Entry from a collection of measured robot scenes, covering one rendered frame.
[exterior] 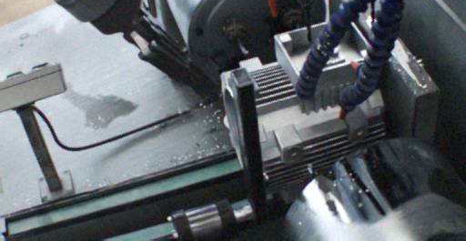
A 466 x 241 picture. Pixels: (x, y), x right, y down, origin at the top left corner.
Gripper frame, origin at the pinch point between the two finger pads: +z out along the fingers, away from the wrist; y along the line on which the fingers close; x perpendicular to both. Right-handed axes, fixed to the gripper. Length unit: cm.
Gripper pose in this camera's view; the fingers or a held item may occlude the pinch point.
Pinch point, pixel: (195, 76)
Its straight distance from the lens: 105.5
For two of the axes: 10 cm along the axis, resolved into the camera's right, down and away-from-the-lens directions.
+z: 5.7, 4.9, 6.6
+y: -3.0, -6.3, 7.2
